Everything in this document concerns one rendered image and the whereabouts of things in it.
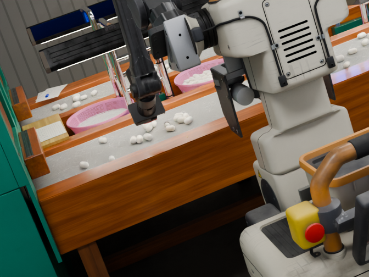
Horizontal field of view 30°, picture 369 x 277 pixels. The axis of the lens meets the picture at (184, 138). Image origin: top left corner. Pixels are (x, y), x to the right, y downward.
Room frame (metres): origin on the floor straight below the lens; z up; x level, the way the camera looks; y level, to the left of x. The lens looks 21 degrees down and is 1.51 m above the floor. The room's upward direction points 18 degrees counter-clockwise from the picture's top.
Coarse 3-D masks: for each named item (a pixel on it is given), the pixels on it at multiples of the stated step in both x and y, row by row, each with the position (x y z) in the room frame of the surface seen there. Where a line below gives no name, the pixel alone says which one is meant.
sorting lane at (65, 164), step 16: (336, 48) 2.43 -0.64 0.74; (368, 48) 2.31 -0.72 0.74; (352, 64) 2.20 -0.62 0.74; (208, 96) 2.35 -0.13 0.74; (176, 112) 2.29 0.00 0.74; (192, 112) 2.24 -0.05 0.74; (208, 112) 2.19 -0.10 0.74; (128, 128) 2.28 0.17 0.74; (160, 128) 2.18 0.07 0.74; (176, 128) 2.13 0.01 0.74; (192, 128) 2.09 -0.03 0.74; (96, 144) 2.23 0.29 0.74; (112, 144) 2.18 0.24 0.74; (128, 144) 2.13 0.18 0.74; (144, 144) 2.08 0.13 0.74; (48, 160) 2.21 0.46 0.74; (64, 160) 2.17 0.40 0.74; (80, 160) 2.12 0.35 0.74; (96, 160) 2.07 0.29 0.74; (48, 176) 2.07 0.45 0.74; (64, 176) 2.02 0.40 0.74
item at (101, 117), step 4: (120, 108) 2.57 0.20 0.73; (124, 108) 2.55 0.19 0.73; (108, 112) 2.56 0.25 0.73; (112, 112) 2.54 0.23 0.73; (116, 112) 2.52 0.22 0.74; (120, 112) 2.50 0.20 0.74; (96, 116) 2.58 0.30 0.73; (100, 116) 2.53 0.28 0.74; (104, 116) 2.52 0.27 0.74; (108, 116) 2.51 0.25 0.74; (112, 116) 2.49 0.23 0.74; (88, 120) 2.55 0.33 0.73; (92, 120) 2.52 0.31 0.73; (96, 120) 2.50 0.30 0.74; (100, 120) 2.47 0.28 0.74; (104, 120) 2.46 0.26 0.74; (80, 124) 2.54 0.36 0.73; (84, 124) 2.50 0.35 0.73; (88, 124) 2.51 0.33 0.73; (92, 124) 2.46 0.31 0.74
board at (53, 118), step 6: (54, 114) 2.61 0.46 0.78; (42, 120) 2.58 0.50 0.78; (48, 120) 2.55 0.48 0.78; (54, 120) 2.53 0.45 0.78; (60, 120) 2.50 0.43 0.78; (24, 126) 2.58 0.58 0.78; (30, 126) 2.55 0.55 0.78; (36, 126) 2.53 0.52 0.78; (42, 126) 2.50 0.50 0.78; (66, 132) 2.34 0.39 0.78; (54, 138) 2.31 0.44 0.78; (60, 138) 2.29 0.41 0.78; (66, 138) 2.29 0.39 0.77; (42, 144) 2.29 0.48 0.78; (48, 144) 2.28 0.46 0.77; (54, 144) 2.28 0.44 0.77
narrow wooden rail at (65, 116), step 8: (352, 8) 2.83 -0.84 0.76; (352, 16) 2.83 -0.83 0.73; (328, 32) 2.80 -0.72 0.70; (216, 56) 2.75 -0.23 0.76; (208, 64) 2.70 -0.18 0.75; (176, 72) 2.70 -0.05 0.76; (176, 88) 2.68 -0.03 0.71; (112, 96) 2.65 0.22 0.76; (88, 104) 2.64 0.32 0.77; (64, 112) 2.64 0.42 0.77; (72, 112) 2.60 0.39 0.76; (88, 112) 2.61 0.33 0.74; (96, 112) 2.61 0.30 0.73; (104, 112) 2.62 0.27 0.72; (64, 120) 2.59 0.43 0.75
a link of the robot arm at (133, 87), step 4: (128, 68) 2.00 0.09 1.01; (128, 72) 1.99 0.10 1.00; (128, 76) 1.99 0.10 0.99; (140, 76) 1.96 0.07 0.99; (128, 80) 1.99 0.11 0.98; (160, 80) 1.89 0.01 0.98; (132, 84) 1.89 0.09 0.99; (160, 84) 1.89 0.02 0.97; (132, 88) 1.88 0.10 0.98; (136, 88) 1.88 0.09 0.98; (132, 92) 1.89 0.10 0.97; (136, 92) 1.88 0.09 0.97; (156, 92) 1.92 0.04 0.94; (136, 96) 1.89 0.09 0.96; (148, 96) 1.92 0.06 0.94; (136, 100) 1.91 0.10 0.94
